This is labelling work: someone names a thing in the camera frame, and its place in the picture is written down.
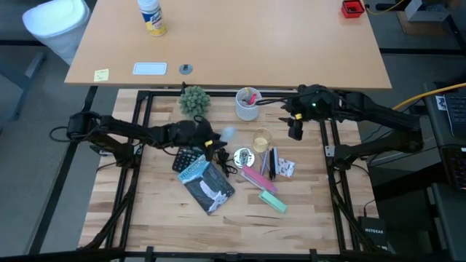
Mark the black aluminium frame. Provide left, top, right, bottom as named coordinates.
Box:
left=76, top=89, right=382, bottom=262

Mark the thin yellow cable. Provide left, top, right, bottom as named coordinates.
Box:
left=366, top=0, right=405, bottom=16

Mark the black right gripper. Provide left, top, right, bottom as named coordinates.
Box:
left=279, top=85, right=332, bottom=142

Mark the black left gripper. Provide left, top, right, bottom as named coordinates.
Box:
left=170, top=116, right=229, bottom=163

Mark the black calculator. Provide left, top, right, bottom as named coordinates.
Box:
left=171, top=146, right=205, bottom=174

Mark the yellow sticky note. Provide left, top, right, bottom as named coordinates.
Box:
left=93, top=68, right=110, bottom=83

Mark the black Netgear router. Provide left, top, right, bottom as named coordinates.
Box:
left=358, top=216, right=387, bottom=252

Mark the white textured pen cup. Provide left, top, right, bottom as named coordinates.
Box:
left=234, top=87, right=263, bottom=122

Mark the dark grey side desk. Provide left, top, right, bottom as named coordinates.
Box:
left=424, top=82, right=466, bottom=262

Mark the Yellowstone book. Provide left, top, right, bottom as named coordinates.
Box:
left=177, top=159, right=237, bottom=216

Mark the pink stapler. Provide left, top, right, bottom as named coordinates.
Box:
left=240, top=164, right=279, bottom=195

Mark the black power cord with plug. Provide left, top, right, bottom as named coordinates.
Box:
left=213, top=148, right=240, bottom=178

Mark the yellow white wipes canister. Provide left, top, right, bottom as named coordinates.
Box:
left=137, top=0, right=167, bottom=37

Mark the tan wooden desk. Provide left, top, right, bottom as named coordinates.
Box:
left=64, top=0, right=392, bottom=91

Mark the cardboard box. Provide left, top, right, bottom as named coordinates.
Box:
left=396, top=0, right=451, bottom=36

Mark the red plastic box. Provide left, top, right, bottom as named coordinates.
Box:
left=341, top=0, right=366, bottom=19

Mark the purple pen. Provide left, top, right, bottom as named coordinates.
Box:
left=260, top=148, right=269, bottom=176

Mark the green artificial potted plant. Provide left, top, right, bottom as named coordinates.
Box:
left=178, top=85, right=212, bottom=118

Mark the black backlit keyboard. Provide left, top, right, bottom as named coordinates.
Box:
left=442, top=145, right=466, bottom=192

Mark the white staples card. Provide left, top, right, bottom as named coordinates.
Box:
left=278, top=156, right=296, bottom=179

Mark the white rectangular card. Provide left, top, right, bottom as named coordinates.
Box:
left=132, top=62, right=168, bottom=76

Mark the thick yellow cable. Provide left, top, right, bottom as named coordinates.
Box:
left=392, top=82, right=466, bottom=111

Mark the white round lightbulb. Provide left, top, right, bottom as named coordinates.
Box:
left=220, top=126, right=237, bottom=143

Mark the black pen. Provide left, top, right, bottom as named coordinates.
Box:
left=268, top=147, right=277, bottom=181

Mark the clear glass cup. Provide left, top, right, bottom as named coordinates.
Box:
left=251, top=127, right=273, bottom=154

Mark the white trash bin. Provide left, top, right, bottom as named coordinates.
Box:
left=21, top=0, right=91, bottom=66

